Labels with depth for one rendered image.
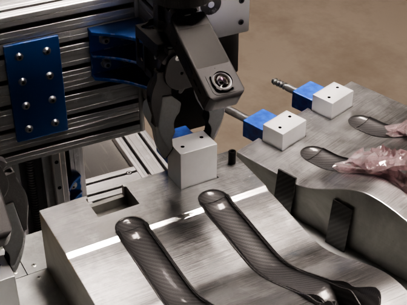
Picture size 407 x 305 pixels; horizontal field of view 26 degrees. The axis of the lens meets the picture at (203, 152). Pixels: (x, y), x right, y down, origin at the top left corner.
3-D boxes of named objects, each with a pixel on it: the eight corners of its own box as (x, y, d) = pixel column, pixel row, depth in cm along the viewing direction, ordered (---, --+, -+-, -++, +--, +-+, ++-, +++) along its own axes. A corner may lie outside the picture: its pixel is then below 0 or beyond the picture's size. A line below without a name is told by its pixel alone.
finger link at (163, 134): (149, 138, 111) (163, 71, 106) (171, 161, 106) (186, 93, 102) (127, 139, 109) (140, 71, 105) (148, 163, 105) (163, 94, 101)
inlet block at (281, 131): (212, 129, 128) (212, 98, 125) (235, 116, 131) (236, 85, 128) (281, 166, 121) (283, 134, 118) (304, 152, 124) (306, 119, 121)
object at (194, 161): (135, 140, 116) (134, 104, 113) (169, 131, 118) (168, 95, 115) (180, 191, 107) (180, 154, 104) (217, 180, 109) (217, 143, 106)
